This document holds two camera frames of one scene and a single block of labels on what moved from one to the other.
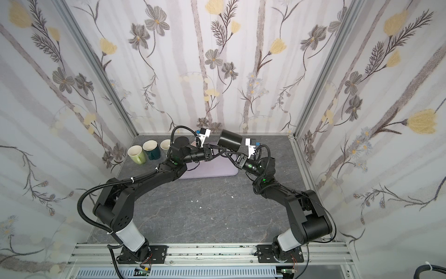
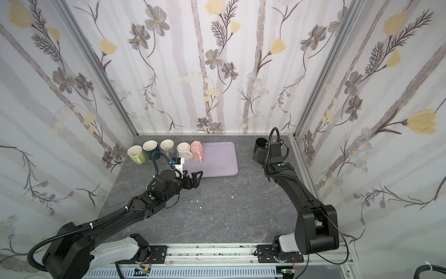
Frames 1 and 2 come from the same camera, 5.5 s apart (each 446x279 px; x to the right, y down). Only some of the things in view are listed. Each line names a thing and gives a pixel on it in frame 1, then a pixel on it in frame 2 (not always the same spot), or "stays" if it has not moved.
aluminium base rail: (320, 261) stays
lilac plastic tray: (220, 165) stays
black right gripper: (240, 161) → (263, 153)
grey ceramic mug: (165, 145) stays
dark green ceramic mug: (151, 149) stays
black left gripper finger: (220, 149) → (195, 179)
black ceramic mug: (230, 140) → (260, 142)
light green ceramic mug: (135, 151) stays
